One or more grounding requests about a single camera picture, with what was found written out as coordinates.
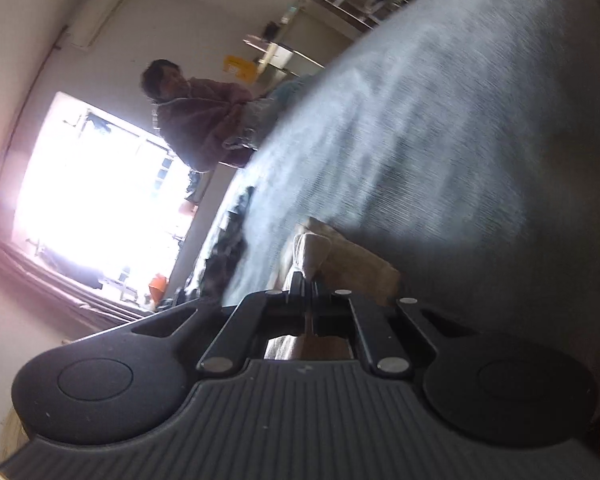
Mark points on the dark clothes on windowsill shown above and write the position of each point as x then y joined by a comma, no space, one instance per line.
75,272

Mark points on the orange container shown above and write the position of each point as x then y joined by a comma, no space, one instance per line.
157,287

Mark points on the beige pants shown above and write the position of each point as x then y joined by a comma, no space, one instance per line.
350,265

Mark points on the yellow wall item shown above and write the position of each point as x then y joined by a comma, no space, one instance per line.
240,69

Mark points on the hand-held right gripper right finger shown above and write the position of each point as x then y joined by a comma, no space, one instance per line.
317,305

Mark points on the white air conditioner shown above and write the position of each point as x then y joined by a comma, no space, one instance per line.
100,10

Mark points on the bright window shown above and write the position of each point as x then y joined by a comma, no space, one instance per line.
95,200

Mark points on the small cream table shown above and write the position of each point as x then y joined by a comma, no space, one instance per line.
300,35

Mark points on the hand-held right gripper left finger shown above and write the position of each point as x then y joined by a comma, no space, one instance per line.
297,292

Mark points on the dark plaid shirt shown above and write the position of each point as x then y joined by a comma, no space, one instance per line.
225,250

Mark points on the pale curtain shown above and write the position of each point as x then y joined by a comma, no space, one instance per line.
40,280

